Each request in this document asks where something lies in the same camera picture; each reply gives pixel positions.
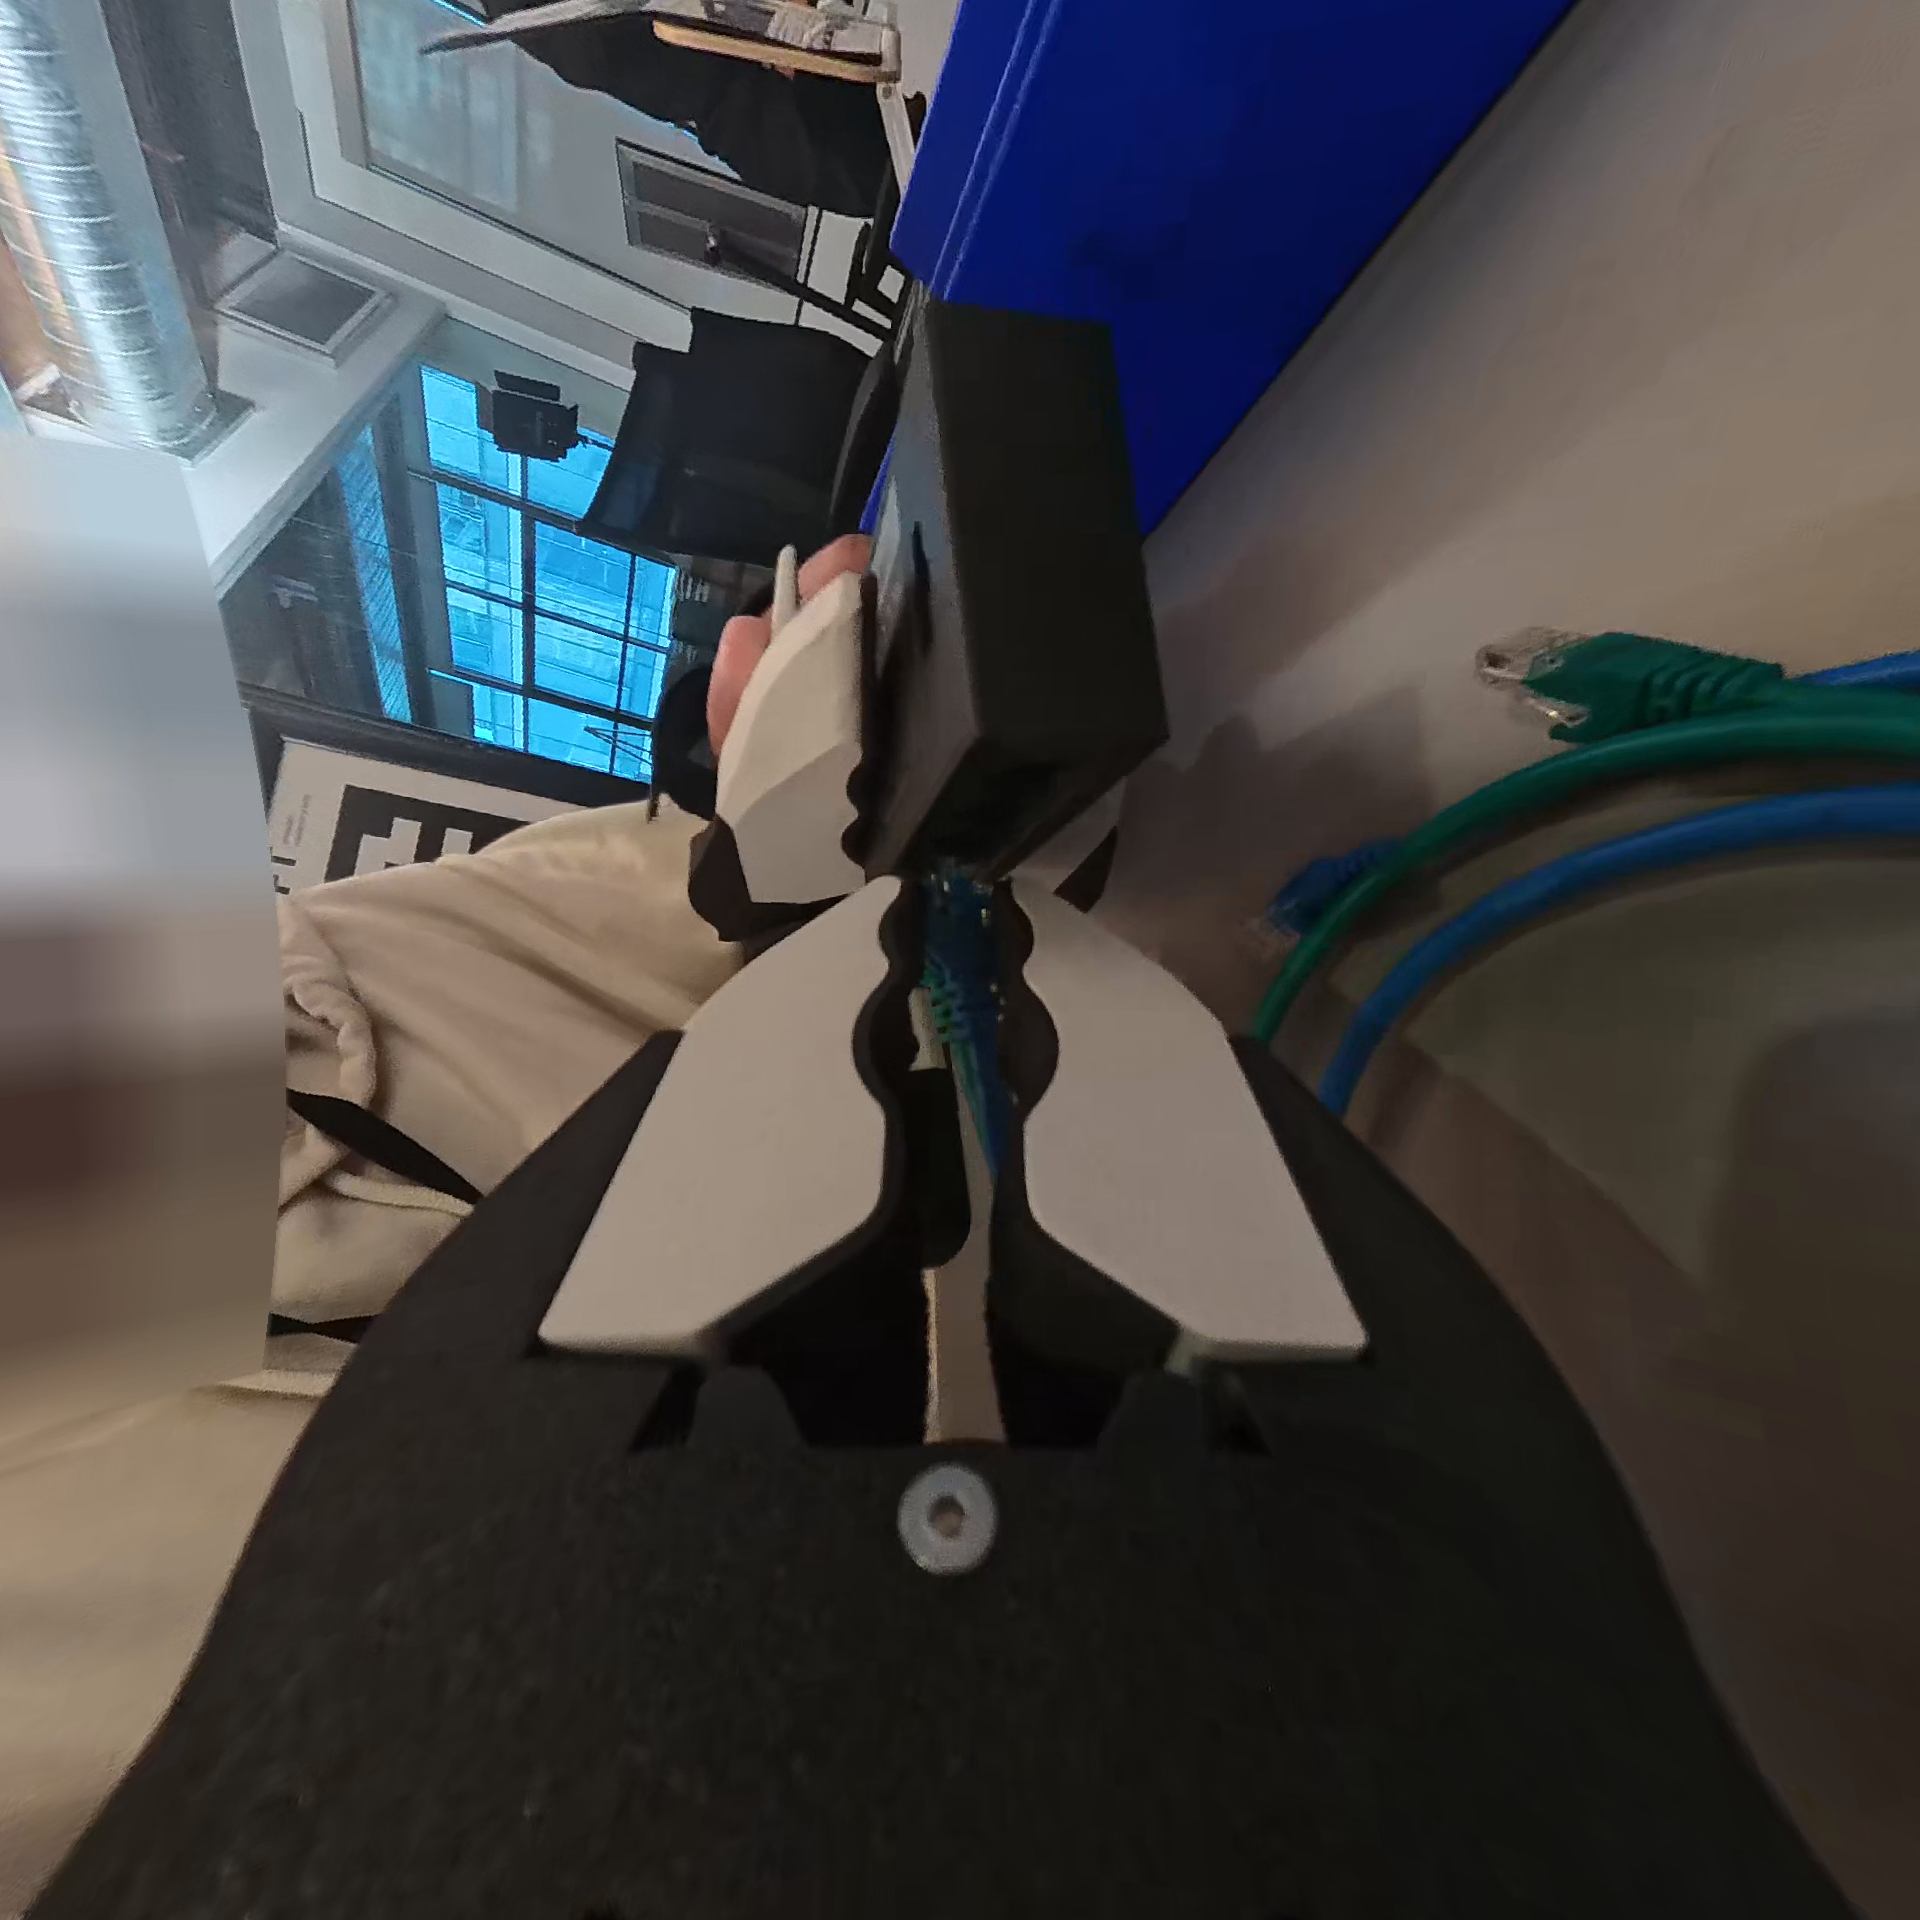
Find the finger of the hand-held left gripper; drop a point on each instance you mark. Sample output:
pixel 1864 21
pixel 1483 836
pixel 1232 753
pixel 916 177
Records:
pixel 1074 838
pixel 803 750

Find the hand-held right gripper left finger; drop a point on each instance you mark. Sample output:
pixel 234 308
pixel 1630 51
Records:
pixel 750 1170

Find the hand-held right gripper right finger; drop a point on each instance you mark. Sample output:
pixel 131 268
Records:
pixel 1184 1185

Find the black network switch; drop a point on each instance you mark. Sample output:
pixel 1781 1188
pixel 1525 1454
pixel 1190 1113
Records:
pixel 1021 570

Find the person's left forearm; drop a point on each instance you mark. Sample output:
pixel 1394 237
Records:
pixel 494 961

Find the person's left hand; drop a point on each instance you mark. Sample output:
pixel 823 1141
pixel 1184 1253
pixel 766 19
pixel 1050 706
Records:
pixel 744 645

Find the black office chair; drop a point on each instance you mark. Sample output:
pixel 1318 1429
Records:
pixel 735 450

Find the black-framed tag sign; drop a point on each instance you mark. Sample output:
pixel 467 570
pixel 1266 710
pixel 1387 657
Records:
pixel 405 825

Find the white air vent grille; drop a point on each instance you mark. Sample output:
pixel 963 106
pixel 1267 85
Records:
pixel 307 307

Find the blue plastic bin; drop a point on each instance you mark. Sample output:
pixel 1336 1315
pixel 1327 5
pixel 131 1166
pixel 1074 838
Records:
pixel 1202 181

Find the beige trousers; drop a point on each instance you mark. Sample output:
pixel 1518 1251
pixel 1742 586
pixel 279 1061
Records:
pixel 120 1574

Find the silver ventilation duct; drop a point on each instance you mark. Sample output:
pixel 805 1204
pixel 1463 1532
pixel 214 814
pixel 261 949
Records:
pixel 106 224

